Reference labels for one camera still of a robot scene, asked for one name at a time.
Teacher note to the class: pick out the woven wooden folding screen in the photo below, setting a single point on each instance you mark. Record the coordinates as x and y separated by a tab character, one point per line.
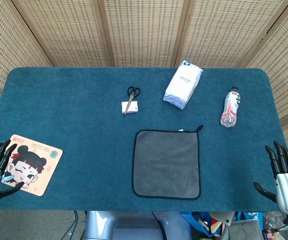
144	30

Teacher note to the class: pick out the teal table cover mat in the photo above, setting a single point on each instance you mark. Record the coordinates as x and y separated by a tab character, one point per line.
71	112

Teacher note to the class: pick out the grey green microfibre cloth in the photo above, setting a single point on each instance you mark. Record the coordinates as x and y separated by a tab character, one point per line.
166	162

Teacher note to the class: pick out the small white paper box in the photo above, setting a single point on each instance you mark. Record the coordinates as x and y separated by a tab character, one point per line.
134	107

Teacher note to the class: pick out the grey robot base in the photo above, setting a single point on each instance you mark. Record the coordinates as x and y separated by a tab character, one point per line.
124	225

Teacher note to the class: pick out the cartoon girl mouse pad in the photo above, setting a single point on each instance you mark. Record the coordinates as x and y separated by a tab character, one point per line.
41	160

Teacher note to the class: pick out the clear plastic drink bottle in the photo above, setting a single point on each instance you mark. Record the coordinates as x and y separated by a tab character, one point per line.
230	107

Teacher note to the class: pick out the grey folded cloth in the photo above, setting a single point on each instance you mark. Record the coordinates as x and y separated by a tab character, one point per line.
246	230

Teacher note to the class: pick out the white tissue pack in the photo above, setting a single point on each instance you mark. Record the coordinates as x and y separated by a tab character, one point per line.
181	85

